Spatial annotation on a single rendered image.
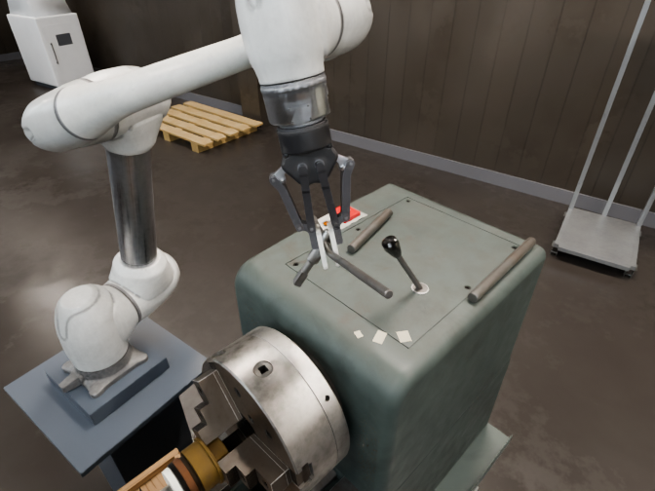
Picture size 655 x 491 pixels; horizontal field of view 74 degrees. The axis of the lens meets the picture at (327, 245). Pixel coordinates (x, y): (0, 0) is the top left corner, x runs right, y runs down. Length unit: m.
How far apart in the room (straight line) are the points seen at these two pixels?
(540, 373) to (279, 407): 1.99
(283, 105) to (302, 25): 0.10
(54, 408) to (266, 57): 1.23
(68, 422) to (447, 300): 1.09
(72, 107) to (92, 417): 0.85
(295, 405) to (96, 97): 0.62
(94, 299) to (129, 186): 0.33
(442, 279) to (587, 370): 1.85
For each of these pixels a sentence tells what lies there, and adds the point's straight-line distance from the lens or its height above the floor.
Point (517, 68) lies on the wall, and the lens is 4.04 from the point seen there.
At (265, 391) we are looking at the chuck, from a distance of 0.78.
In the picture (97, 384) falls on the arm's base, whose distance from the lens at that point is 1.45.
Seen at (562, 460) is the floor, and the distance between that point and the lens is 2.35.
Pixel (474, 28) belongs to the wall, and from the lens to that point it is 4.10.
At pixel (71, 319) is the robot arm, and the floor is 1.05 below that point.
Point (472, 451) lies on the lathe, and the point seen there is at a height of 0.54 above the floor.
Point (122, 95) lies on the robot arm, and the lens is 0.83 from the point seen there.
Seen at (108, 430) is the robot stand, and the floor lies 0.75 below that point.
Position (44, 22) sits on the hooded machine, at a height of 0.91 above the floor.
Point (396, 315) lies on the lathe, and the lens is 0.87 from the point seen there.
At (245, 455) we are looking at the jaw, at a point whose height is 1.11.
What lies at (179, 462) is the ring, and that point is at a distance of 0.88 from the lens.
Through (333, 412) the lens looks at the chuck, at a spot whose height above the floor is 1.17.
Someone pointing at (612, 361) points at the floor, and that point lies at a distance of 2.86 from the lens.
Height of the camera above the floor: 1.85
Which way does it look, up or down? 35 degrees down
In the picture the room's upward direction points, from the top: straight up
